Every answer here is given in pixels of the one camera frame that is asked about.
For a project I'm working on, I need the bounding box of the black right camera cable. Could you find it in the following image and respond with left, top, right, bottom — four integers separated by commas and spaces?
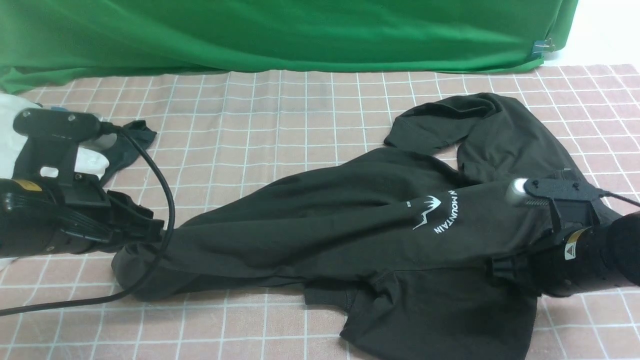
597, 190, 640, 208

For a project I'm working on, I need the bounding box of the blue binder clip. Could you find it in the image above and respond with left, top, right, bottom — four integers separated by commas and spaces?
530, 38, 556, 59

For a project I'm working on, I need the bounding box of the pink checkered tablecloth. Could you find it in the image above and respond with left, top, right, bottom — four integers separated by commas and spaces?
1, 64, 640, 360

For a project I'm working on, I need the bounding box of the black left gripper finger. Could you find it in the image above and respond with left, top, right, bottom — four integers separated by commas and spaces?
107, 190, 165, 246

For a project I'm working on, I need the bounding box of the green backdrop cloth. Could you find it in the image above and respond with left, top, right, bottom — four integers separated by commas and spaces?
0, 0, 578, 94

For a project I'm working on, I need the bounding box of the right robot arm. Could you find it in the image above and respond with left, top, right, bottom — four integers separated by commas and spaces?
487, 212, 640, 297

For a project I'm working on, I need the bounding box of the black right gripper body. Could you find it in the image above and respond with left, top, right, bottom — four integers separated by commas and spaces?
493, 225, 631, 298

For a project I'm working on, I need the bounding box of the white garment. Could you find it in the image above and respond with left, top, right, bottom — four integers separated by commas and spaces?
1, 94, 109, 268

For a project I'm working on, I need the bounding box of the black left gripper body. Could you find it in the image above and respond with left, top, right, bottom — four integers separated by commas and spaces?
0, 178, 124, 258

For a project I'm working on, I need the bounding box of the black camera cable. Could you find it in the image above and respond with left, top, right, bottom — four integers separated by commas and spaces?
597, 190, 640, 208
0, 124, 177, 317

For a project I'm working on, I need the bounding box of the dark gray long-sleeve shirt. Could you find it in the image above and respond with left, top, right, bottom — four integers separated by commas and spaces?
134, 93, 586, 360

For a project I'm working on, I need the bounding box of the black left camera cable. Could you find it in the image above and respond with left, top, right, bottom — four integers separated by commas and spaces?
0, 124, 177, 317

